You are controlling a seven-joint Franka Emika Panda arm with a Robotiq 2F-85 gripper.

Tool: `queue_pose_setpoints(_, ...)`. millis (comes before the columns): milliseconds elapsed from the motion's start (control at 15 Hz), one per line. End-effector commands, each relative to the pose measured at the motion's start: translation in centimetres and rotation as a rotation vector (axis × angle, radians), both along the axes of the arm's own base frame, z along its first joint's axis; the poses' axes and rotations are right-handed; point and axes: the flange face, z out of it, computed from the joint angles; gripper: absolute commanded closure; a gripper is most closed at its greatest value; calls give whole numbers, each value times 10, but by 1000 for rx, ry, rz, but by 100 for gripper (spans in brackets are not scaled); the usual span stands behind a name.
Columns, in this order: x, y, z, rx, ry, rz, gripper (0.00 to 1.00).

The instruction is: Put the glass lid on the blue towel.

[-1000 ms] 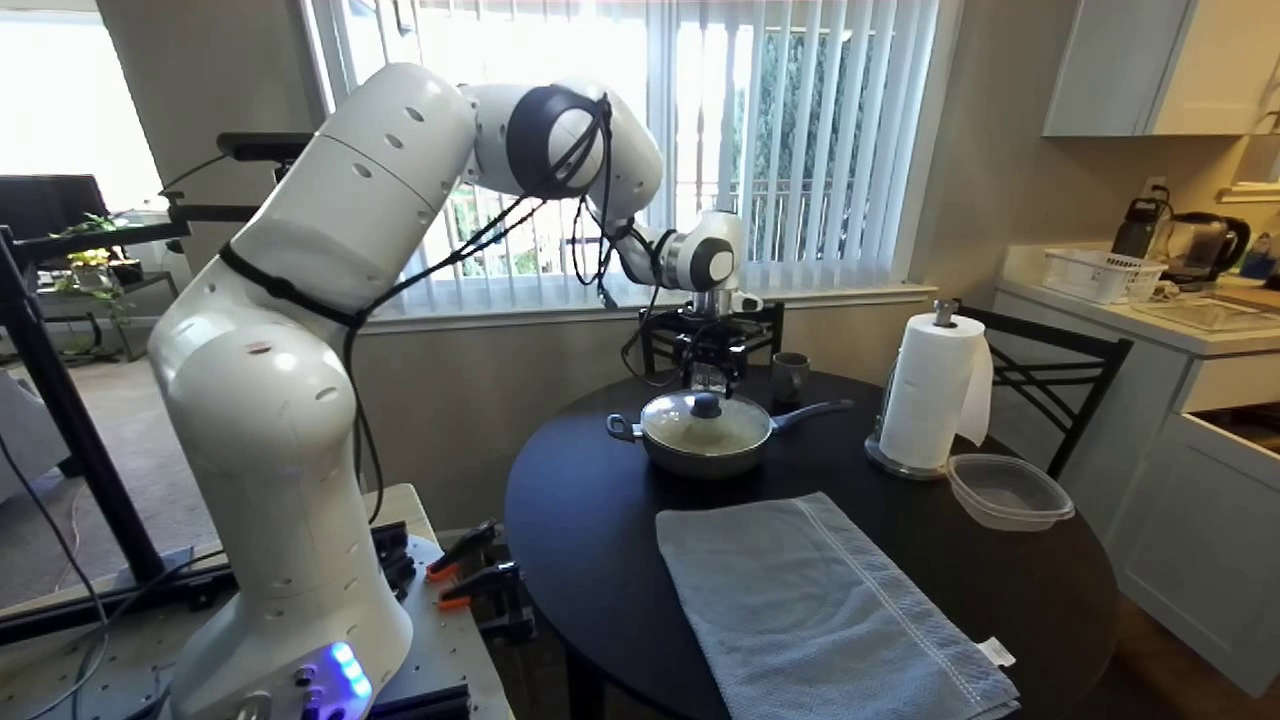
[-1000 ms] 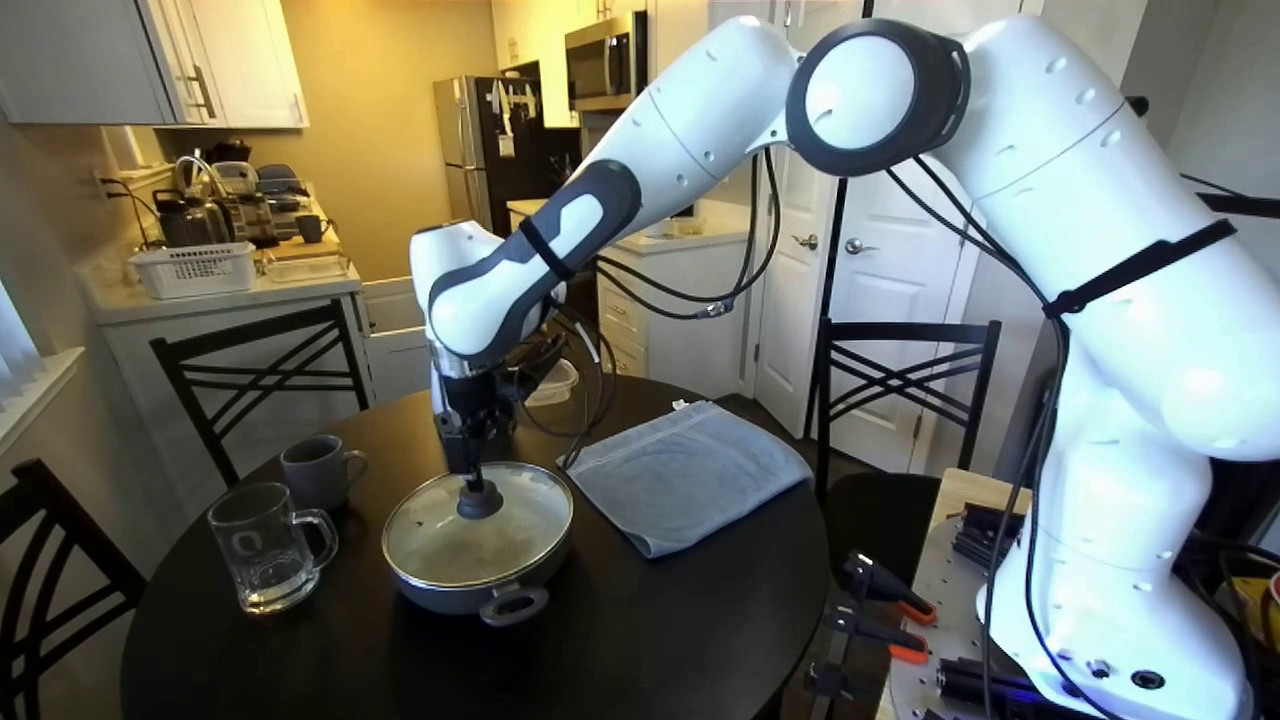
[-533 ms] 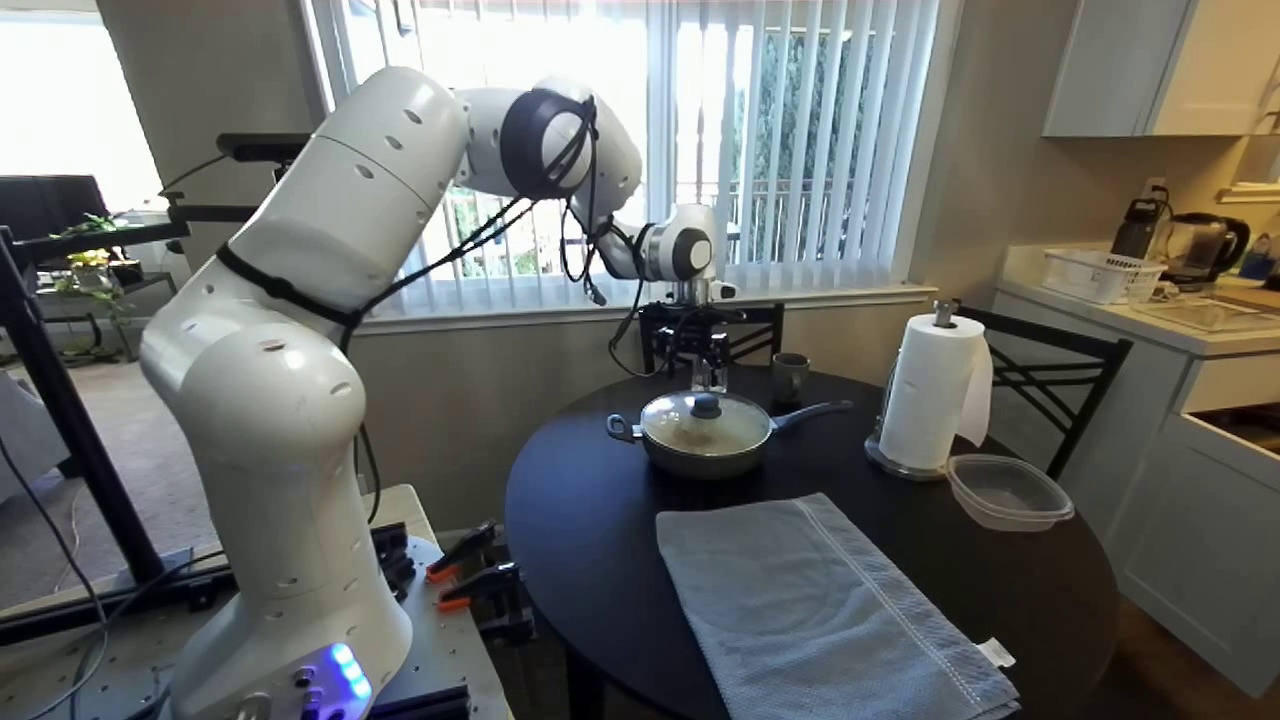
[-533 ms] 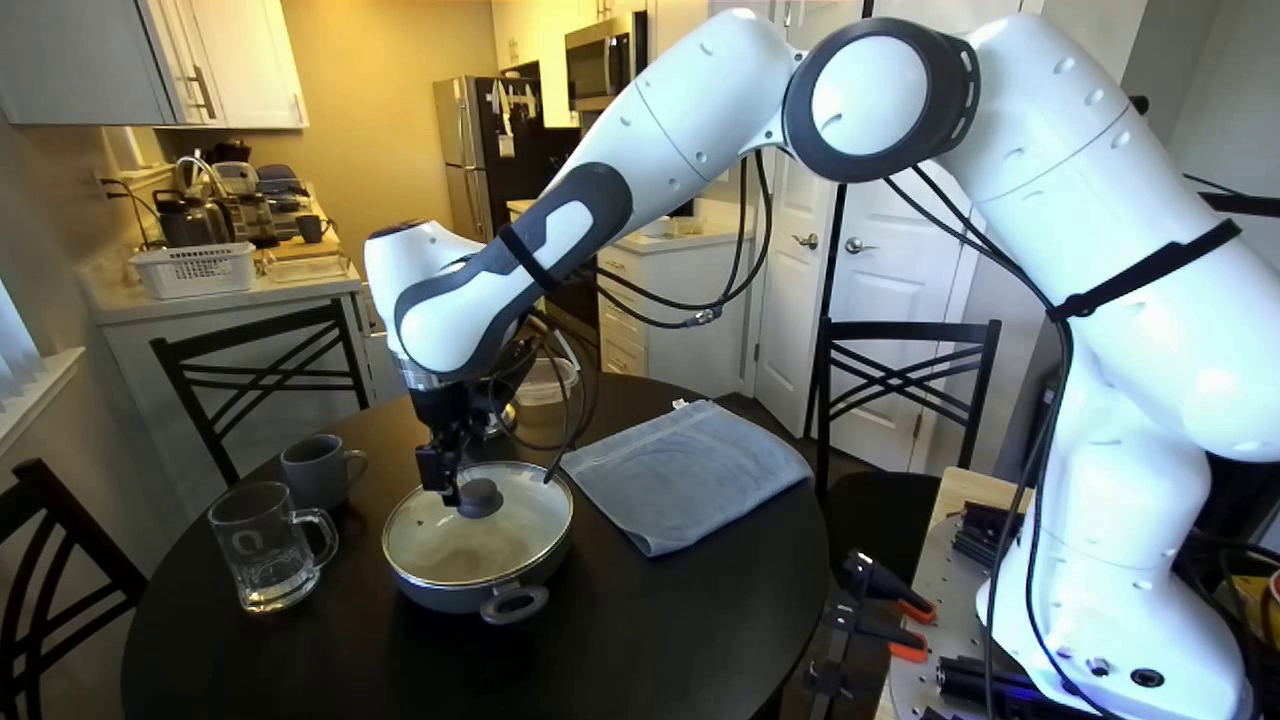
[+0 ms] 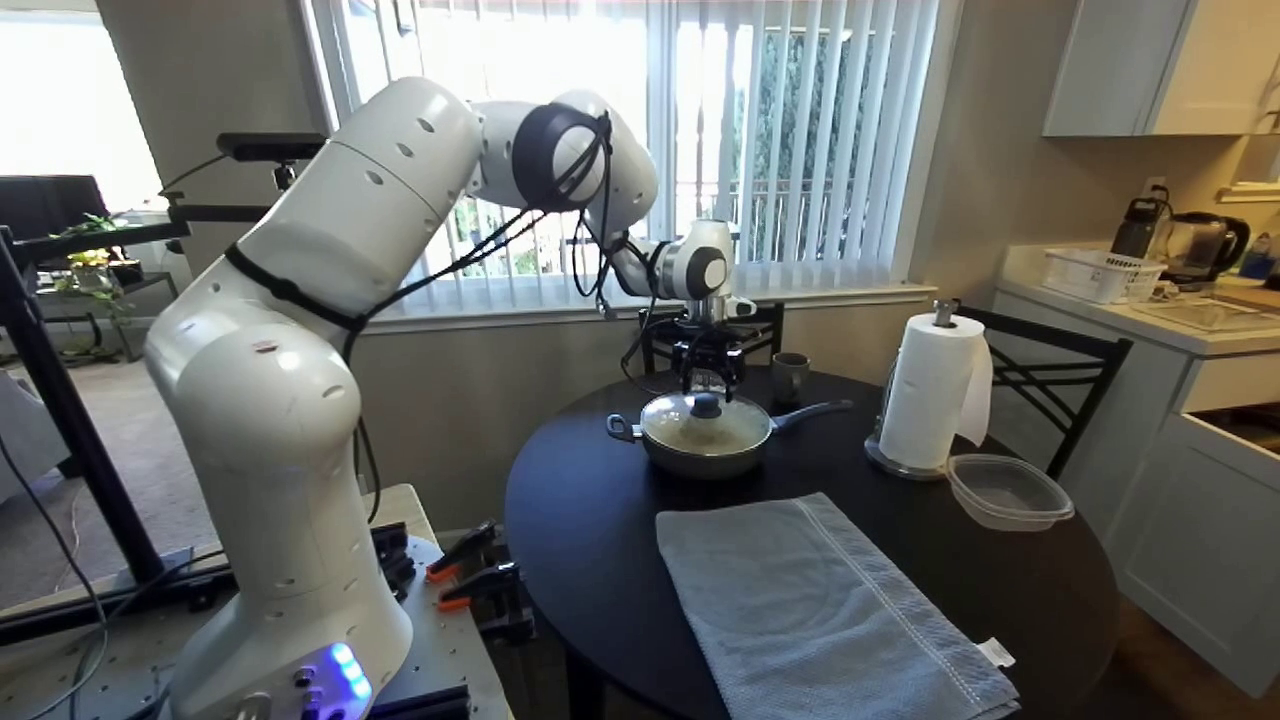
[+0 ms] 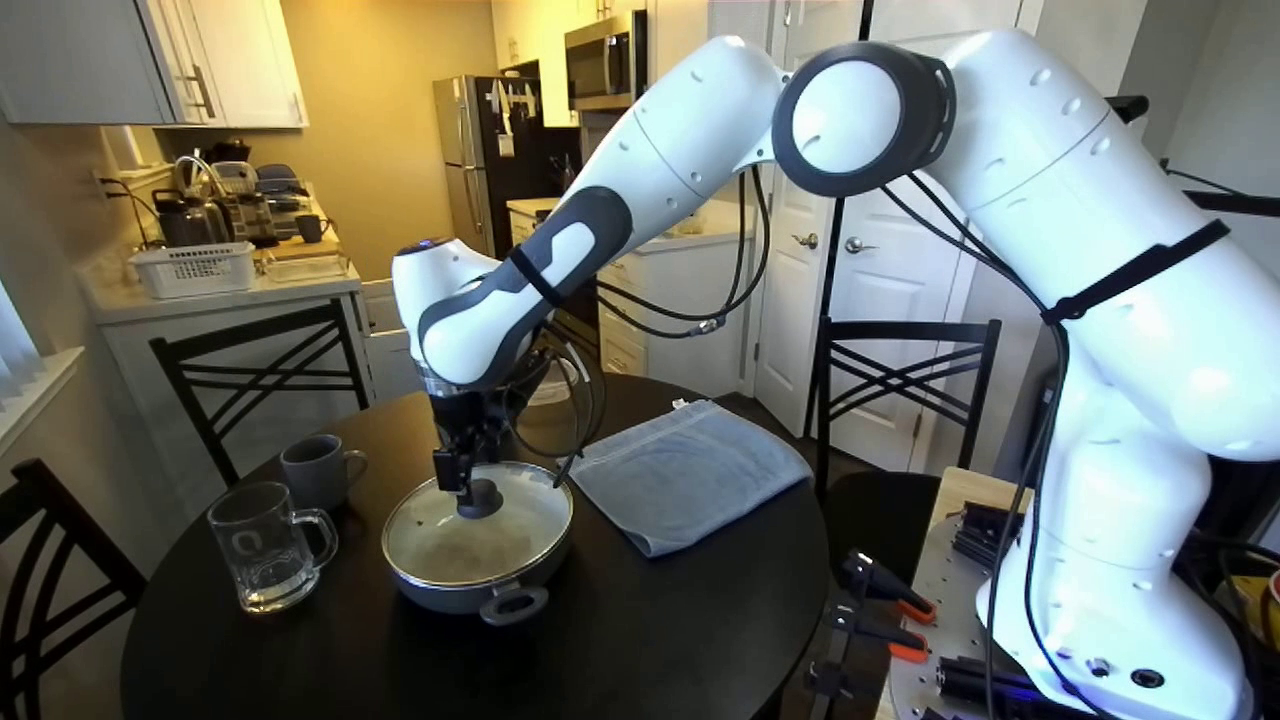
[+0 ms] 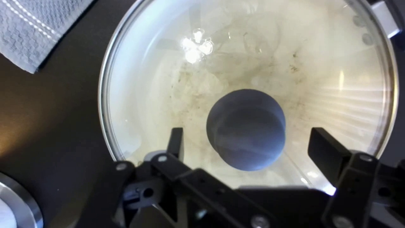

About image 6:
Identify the clear glass mug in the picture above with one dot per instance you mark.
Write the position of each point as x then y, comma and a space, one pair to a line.
265, 554

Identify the grey ceramic mug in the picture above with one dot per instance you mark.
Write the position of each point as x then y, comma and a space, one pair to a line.
319, 470

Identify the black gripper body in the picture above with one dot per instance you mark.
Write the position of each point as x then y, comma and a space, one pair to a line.
479, 400

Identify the blue towel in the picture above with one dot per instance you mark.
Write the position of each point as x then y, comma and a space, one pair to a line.
687, 472

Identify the white kitchen counter unit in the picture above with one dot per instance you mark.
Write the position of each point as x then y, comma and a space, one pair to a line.
143, 341

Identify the black cross-back chair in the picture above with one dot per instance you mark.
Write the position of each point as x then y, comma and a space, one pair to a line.
880, 383
254, 383
43, 535

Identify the white upper kitchen cabinet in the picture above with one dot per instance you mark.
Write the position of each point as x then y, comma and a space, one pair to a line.
145, 60

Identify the clear plastic storage bin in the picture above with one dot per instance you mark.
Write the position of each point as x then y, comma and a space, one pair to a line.
192, 266

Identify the black coffee maker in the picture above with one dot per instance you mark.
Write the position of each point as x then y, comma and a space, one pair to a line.
191, 223

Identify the grey pan with white interior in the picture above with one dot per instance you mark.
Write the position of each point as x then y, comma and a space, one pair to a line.
515, 606

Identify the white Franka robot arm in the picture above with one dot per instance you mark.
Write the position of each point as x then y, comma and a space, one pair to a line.
1135, 334

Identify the black camera stand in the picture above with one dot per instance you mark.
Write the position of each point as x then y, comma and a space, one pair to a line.
1234, 203

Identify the thin black pole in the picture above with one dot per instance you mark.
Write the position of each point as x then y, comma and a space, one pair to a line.
828, 266

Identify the dark refrigerator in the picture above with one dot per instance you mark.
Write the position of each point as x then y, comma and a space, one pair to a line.
487, 163

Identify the small black box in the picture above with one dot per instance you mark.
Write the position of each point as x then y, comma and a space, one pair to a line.
986, 535

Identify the black stereo camera bar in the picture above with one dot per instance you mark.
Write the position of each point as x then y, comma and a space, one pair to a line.
1129, 106

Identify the robot mounting table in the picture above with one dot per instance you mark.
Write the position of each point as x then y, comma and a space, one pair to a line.
934, 587

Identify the glass lid with black knob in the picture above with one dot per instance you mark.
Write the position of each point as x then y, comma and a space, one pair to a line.
453, 543

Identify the stainless microwave oven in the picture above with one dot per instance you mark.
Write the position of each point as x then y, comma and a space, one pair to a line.
600, 60

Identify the black orange-tipped clamp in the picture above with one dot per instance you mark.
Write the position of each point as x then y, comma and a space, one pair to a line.
872, 632
880, 581

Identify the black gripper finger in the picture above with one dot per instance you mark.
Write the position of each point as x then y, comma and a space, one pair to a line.
491, 448
451, 465

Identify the white panel door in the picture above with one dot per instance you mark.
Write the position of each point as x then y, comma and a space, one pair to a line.
792, 307
907, 282

